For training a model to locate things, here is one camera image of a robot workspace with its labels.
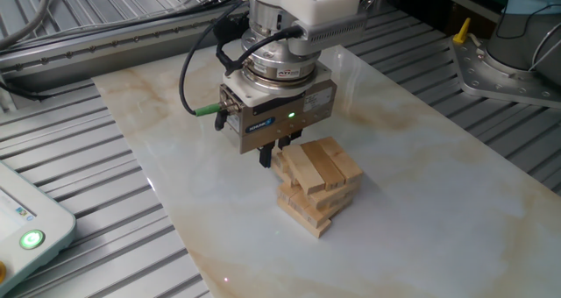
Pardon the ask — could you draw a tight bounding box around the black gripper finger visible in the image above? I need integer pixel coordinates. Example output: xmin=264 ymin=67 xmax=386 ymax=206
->
xmin=277 ymin=129 xmax=304 ymax=152
xmin=258 ymin=144 xmax=277 ymax=169

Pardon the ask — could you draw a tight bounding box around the grey Schunk gripper body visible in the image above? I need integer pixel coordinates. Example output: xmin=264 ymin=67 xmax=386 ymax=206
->
xmin=218 ymin=79 xmax=338 ymax=155

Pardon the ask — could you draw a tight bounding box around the white gripper adapter plate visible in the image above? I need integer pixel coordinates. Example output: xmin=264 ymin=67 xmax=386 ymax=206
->
xmin=222 ymin=63 xmax=333 ymax=109

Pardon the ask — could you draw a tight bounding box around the black gripper plug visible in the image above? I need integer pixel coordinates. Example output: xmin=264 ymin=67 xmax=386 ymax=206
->
xmin=213 ymin=109 xmax=229 ymax=131

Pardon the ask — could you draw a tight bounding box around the silver force torque sensor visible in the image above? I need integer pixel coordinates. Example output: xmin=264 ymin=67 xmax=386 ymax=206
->
xmin=239 ymin=0 xmax=317 ymax=96

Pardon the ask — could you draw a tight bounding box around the white beige marble board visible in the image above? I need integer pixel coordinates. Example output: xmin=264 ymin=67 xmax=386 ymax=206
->
xmin=91 ymin=43 xmax=561 ymax=298

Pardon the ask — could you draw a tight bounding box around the grey robot mounting plate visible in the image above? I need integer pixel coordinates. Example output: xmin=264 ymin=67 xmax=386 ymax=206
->
xmin=447 ymin=34 xmax=561 ymax=110

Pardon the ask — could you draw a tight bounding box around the white teach pendant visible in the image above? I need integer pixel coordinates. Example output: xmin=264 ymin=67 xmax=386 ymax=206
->
xmin=0 ymin=160 xmax=78 ymax=297

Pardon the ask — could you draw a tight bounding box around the black cable with green plug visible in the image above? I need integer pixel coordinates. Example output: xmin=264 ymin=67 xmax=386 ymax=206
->
xmin=178 ymin=2 xmax=224 ymax=117

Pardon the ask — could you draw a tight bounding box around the black camera cable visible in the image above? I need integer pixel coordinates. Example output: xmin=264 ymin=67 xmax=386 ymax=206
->
xmin=213 ymin=15 xmax=306 ymax=78

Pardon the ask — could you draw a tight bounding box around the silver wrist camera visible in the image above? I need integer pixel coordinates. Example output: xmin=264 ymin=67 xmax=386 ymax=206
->
xmin=287 ymin=11 xmax=368 ymax=57

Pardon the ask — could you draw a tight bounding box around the aluminium profile rail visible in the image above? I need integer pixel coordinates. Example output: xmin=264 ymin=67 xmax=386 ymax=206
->
xmin=0 ymin=6 xmax=246 ymax=87

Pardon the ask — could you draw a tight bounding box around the thick grey cable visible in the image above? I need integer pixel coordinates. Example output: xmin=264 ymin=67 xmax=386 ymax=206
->
xmin=0 ymin=0 xmax=61 ymax=52

